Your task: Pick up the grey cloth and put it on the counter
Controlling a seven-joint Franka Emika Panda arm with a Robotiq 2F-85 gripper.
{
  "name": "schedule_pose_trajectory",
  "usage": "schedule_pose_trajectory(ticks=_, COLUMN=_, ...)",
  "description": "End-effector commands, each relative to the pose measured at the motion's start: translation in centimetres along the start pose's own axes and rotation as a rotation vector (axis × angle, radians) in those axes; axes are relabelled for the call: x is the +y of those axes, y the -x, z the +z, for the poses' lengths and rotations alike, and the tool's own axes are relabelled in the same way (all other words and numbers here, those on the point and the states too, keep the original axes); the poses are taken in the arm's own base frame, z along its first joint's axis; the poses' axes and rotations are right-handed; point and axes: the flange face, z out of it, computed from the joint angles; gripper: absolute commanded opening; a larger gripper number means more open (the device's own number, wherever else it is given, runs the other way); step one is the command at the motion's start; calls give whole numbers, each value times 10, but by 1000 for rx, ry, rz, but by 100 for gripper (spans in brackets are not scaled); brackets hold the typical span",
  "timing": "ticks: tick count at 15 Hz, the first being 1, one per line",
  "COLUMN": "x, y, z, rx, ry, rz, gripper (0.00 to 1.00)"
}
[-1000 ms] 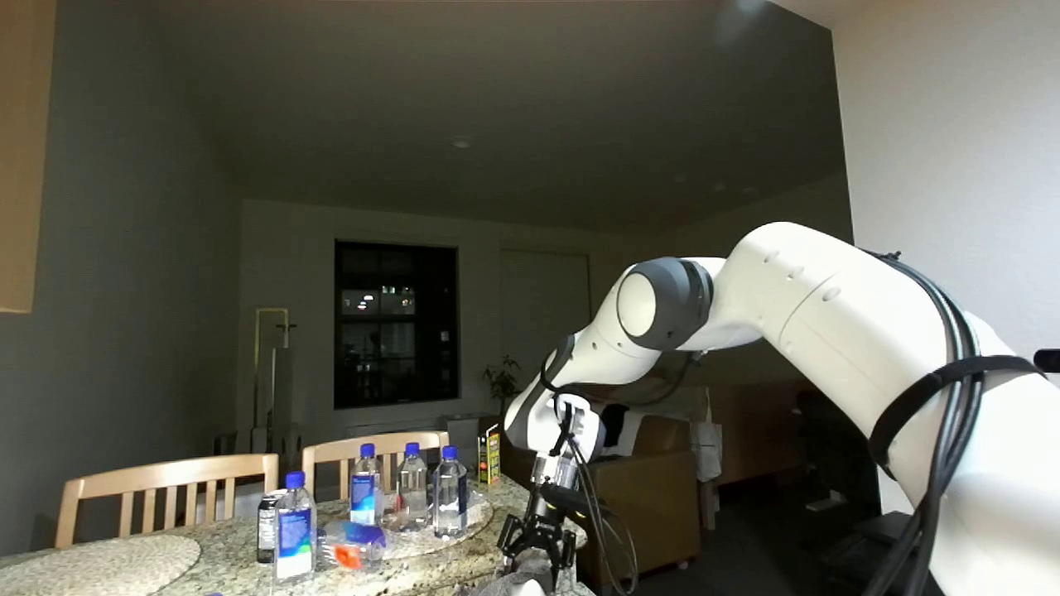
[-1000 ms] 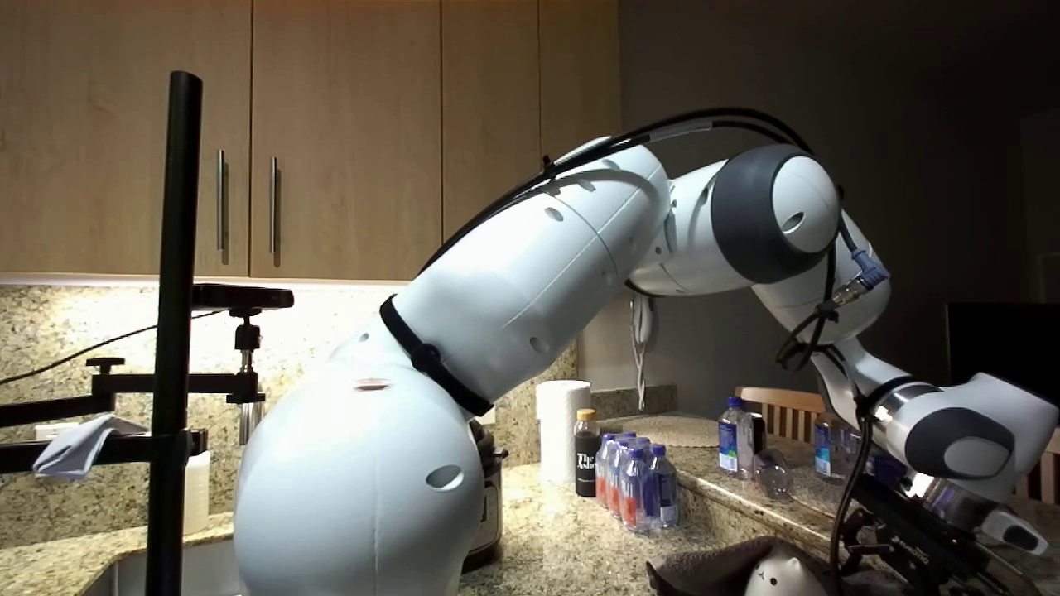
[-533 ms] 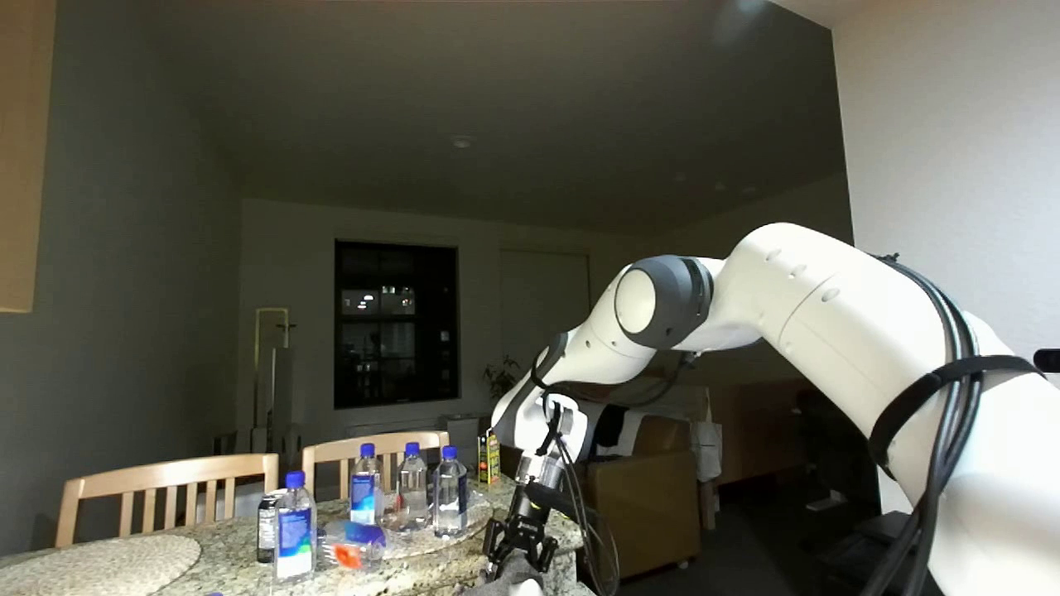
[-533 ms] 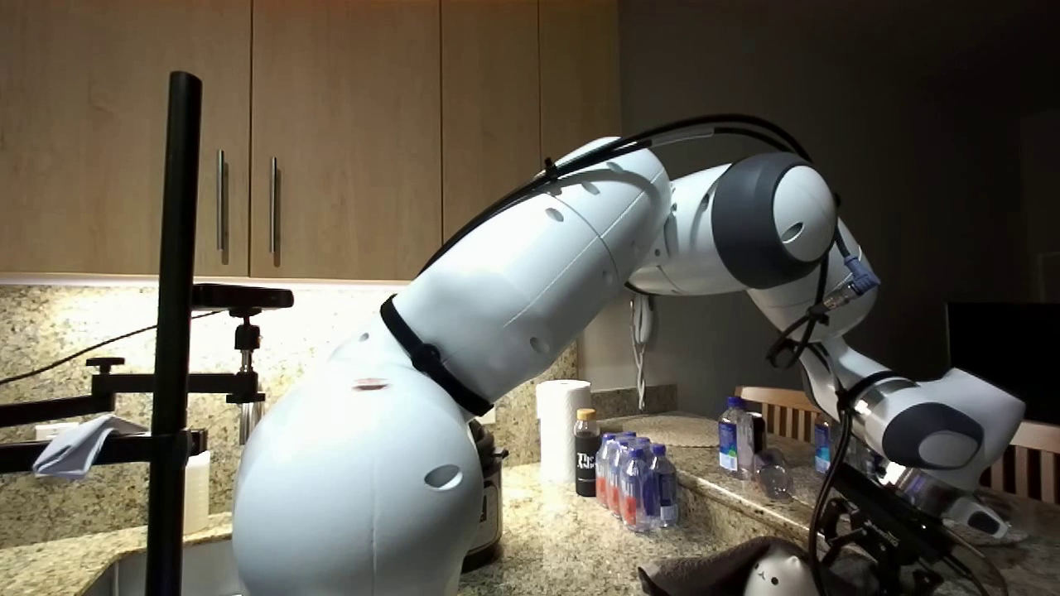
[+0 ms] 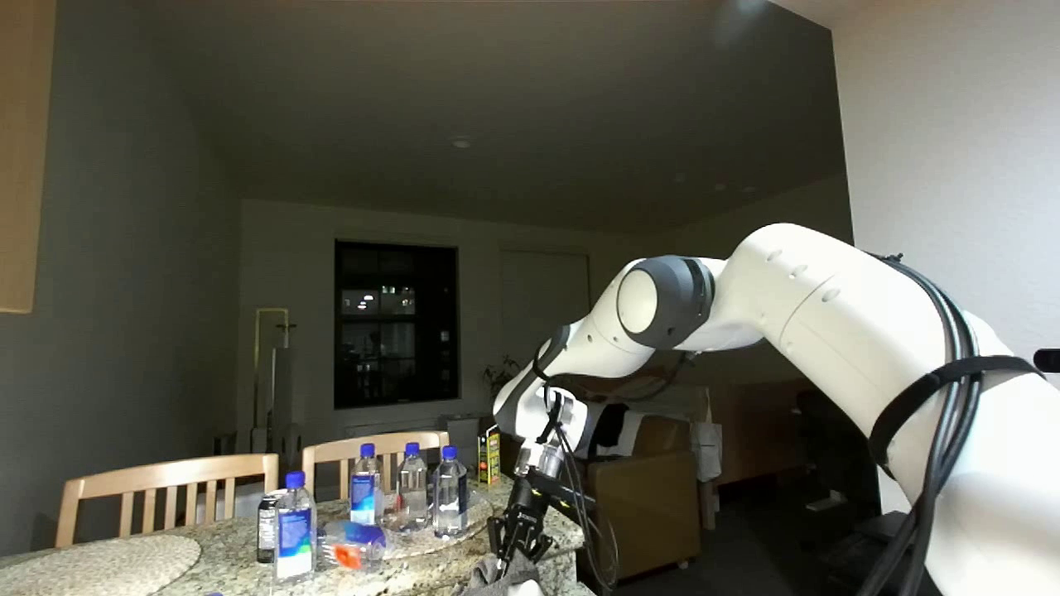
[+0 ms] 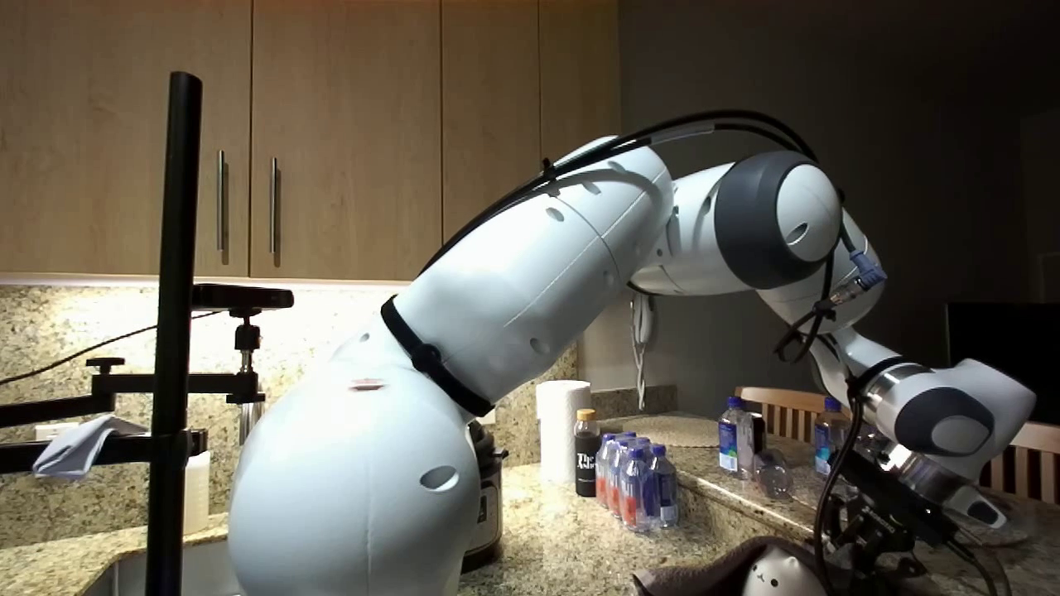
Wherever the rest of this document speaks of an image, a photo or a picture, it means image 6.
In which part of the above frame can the dark drink bottle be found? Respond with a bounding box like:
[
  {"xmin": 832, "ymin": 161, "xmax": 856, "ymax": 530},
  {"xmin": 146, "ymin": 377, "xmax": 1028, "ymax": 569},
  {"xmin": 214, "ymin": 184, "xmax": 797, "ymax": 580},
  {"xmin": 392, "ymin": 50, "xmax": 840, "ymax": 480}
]
[{"xmin": 570, "ymin": 409, "xmax": 601, "ymax": 501}]

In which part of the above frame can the white round object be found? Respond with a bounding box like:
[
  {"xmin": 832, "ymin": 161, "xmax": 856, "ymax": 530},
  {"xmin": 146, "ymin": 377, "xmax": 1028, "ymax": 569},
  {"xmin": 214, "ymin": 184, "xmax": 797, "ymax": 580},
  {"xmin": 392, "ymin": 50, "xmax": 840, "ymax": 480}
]
[{"xmin": 738, "ymin": 545, "xmax": 827, "ymax": 596}]

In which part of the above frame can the shrink-wrapped water bottle pack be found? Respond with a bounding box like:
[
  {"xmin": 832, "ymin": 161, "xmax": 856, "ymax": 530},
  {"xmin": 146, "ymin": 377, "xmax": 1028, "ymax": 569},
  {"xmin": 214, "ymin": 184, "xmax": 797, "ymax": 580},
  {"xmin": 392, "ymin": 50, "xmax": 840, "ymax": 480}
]
[{"xmin": 593, "ymin": 431, "xmax": 682, "ymax": 539}]

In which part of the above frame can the wooden upper cabinet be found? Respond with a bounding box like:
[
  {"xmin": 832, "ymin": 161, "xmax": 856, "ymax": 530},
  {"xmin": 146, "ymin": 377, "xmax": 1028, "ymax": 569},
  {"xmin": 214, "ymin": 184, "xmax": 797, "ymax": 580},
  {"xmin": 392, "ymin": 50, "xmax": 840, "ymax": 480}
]
[{"xmin": 0, "ymin": 0, "xmax": 621, "ymax": 285}]

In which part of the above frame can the white container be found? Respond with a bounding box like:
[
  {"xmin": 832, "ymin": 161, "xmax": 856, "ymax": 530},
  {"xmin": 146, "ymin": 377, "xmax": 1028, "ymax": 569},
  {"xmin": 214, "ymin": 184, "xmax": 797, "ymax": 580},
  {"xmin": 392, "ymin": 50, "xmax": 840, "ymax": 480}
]
[{"xmin": 178, "ymin": 446, "xmax": 214, "ymax": 537}]

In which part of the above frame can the dark television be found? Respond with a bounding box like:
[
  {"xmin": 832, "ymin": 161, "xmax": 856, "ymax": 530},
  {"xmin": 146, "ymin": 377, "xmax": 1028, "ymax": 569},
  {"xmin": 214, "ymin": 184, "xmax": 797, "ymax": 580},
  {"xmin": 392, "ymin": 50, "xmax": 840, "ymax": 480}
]
[{"xmin": 943, "ymin": 298, "xmax": 1060, "ymax": 391}]

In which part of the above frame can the blue label water bottle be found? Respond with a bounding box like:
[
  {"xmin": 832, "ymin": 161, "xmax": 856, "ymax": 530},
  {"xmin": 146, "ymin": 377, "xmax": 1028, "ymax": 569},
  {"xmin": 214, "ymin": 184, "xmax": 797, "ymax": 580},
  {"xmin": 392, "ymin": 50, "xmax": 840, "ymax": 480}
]
[
  {"xmin": 716, "ymin": 395, "xmax": 758, "ymax": 480},
  {"xmin": 812, "ymin": 395, "xmax": 849, "ymax": 480}
]

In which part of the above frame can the white crumpled cloth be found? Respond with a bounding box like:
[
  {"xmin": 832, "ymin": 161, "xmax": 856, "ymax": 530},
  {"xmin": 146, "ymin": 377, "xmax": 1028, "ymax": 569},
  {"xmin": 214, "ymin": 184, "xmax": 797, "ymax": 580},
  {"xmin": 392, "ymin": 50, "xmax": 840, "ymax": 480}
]
[{"xmin": 31, "ymin": 412, "xmax": 149, "ymax": 480}]

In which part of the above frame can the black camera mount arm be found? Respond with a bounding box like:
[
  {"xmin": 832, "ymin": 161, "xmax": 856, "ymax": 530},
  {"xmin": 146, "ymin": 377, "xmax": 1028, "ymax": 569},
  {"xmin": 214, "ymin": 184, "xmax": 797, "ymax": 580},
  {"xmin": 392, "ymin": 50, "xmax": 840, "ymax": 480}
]
[{"xmin": 0, "ymin": 311, "xmax": 269, "ymax": 477}]

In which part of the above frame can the black vertical pole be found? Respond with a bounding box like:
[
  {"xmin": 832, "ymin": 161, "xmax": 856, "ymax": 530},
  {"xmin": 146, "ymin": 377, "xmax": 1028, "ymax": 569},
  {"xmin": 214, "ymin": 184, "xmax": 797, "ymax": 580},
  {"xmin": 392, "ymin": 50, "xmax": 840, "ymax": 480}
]
[{"xmin": 146, "ymin": 70, "xmax": 205, "ymax": 596}]

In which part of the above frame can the steel sink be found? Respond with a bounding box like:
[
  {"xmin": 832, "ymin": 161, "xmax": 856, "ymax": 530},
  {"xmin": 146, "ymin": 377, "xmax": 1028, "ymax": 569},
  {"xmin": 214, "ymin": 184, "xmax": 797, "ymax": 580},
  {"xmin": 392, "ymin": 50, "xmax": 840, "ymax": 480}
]
[{"xmin": 80, "ymin": 528, "xmax": 240, "ymax": 596}]

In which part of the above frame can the white paper towel roll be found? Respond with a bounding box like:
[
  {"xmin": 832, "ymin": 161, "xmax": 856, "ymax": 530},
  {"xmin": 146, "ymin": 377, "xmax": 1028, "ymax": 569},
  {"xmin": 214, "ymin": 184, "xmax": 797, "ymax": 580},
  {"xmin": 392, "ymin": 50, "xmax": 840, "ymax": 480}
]
[{"xmin": 534, "ymin": 377, "xmax": 595, "ymax": 491}]

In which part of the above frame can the metal cabinet handle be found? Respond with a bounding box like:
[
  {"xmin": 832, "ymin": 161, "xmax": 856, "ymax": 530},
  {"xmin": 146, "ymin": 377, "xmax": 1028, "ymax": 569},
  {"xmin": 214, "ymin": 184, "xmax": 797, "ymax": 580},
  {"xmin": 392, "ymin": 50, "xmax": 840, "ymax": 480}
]
[
  {"xmin": 269, "ymin": 155, "xmax": 284, "ymax": 273},
  {"xmin": 210, "ymin": 146, "xmax": 230, "ymax": 267}
]

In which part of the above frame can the black exterior camera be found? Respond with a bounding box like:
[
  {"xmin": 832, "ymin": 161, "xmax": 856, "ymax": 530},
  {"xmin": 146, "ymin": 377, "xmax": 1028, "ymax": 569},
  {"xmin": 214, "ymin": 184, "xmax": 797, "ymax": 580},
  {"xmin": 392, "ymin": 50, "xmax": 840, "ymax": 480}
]
[{"xmin": 187, "ymin": 282, "xmax": 299, "ymax": 318}]

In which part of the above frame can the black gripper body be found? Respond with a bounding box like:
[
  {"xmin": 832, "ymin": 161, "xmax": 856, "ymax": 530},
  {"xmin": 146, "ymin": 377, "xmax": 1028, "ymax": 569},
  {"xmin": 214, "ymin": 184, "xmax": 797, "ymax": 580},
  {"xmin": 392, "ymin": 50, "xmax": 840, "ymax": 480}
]
[{"xmin": 821, "ymin": 484, "xmax": 922, "ymax": 560}]

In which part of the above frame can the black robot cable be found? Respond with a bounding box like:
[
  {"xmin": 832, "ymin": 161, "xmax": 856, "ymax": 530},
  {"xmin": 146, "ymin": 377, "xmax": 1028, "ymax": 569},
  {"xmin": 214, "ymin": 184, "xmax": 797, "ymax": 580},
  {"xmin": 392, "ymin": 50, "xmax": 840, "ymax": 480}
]
[{"xmin": 413, "ymin": 105, "xmax": 874, "ymax": 369}]

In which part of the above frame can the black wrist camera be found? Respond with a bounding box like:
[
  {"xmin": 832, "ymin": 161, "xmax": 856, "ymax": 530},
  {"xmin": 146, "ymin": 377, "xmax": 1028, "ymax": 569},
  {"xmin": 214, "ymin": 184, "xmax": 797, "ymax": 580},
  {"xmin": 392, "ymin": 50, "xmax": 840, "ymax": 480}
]
[{"xmin": 849, "ymin": 431, "xmax": 939, "ymax": 523}]

